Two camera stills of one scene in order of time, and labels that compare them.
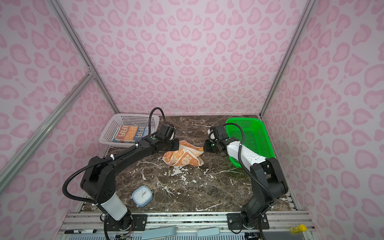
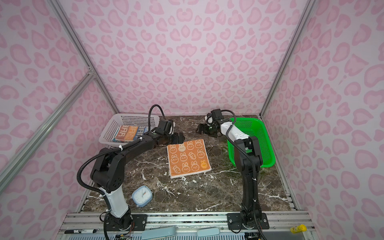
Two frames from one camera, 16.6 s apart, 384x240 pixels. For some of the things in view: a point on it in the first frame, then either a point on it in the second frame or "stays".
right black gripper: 206,146 to 206,126
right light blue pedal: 210,232 stays
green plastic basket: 255,137 stays
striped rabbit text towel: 131,133 stays
